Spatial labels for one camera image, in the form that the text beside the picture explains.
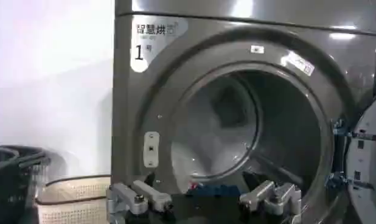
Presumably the dark plastic laundry basket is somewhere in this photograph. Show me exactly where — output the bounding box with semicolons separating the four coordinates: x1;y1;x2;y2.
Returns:
0;145;52;224

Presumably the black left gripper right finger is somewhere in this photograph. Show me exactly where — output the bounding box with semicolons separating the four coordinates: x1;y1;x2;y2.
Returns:
238;172;302;217

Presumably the beige woven laundry basket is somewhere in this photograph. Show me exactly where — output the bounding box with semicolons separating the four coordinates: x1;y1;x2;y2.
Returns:
35;174;111;224

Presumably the blue clothing in drum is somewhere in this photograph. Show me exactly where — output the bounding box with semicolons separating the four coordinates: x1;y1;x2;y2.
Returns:
187;181;244;197

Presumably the grey dryer with round opening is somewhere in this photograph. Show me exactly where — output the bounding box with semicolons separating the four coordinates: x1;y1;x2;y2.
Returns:
111;0;376;224

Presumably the round glass dryer door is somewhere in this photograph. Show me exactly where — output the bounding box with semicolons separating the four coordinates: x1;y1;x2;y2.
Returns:
326;93;376;224

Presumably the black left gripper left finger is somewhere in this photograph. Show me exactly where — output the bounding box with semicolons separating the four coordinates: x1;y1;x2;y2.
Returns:
106;172;174;217

